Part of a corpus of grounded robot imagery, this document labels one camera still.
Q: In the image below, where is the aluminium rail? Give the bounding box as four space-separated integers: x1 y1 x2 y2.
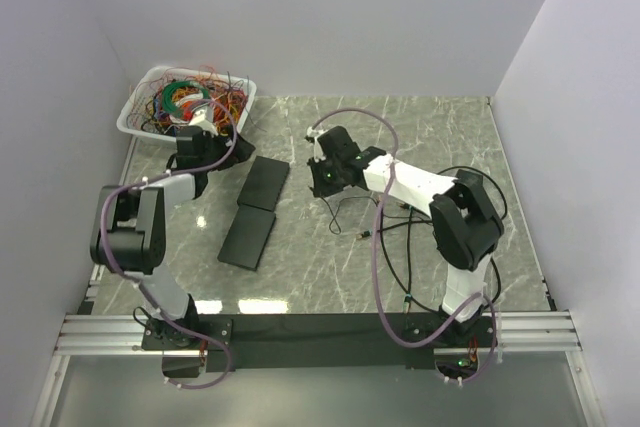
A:
54 311 582 356

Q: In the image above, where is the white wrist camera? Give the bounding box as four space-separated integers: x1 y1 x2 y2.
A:
189 106 218 136
305 127 324 144

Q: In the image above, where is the purple cable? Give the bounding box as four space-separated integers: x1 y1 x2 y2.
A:
99 99 238 391
309 109 501 386

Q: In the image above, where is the bundle of coloured wires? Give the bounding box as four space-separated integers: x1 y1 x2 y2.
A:
128 65 251 136

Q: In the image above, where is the black network switch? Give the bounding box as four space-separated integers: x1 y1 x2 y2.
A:
237 156 290 212
217 205 276 271

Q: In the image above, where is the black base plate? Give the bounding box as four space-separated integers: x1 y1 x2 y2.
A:
141 312 499 374

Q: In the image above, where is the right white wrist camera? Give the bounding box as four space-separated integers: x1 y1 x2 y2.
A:
305 127 324 144

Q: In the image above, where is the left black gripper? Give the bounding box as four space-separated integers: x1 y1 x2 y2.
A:
200 123 255 172

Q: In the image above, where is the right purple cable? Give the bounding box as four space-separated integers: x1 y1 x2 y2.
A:
309 109 501 386

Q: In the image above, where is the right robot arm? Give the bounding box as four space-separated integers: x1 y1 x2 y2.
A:
305 126 504 348

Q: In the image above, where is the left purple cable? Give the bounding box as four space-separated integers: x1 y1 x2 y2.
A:
99 99 238 391

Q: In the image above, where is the thick black ethernet cable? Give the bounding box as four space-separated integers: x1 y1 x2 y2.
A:
355 199 503 316

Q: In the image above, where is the white wire basket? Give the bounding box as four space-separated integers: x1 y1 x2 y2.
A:
116 66 257 146

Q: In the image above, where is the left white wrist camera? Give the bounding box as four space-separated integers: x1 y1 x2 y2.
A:
189 106 218 136

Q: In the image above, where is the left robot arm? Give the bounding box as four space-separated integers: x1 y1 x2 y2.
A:
89 126 255 349

